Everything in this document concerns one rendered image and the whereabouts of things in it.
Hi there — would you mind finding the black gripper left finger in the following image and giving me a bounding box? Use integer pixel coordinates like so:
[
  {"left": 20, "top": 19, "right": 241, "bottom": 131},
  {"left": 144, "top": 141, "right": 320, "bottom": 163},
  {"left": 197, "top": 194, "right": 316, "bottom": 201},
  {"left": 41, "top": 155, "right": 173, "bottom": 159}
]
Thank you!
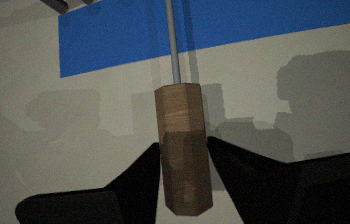
[{"left": 15, "top": 142, "right": 161, "bottom": 224}]

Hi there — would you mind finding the blue flat strip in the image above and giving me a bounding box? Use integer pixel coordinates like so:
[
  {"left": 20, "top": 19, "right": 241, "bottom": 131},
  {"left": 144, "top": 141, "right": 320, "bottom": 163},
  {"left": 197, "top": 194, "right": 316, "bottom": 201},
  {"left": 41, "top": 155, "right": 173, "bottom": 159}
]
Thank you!
[{"left": 58, "top": 0, "right": 350, "bottom": 78}]

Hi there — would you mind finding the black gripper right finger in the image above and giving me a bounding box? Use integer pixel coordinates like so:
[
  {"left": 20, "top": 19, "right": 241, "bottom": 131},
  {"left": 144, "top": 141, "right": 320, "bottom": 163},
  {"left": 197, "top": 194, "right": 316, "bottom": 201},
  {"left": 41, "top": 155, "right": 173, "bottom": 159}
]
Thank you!
[{"left": 207, "top": 136, "right": 350, "bottom": 224}]

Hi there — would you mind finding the brown-handled metal rod tool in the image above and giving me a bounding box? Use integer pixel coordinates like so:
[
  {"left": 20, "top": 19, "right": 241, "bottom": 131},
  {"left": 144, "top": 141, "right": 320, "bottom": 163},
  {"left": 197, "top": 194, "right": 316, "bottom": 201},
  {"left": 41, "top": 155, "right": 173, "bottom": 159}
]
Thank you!
[{"left": 154, "top": 0, "right": 213, "bottom": 216}]

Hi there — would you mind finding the dark grey cylinder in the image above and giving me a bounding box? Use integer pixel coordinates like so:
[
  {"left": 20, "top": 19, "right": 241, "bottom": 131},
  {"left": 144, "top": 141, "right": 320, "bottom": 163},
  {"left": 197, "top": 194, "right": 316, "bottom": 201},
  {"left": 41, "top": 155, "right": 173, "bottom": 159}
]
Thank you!
[
  {"left": 40, "top": 0, "right": 68, "bottom": 15},
  {"left": 82, "top": 0, "right": 94, "bottom": 5}
]

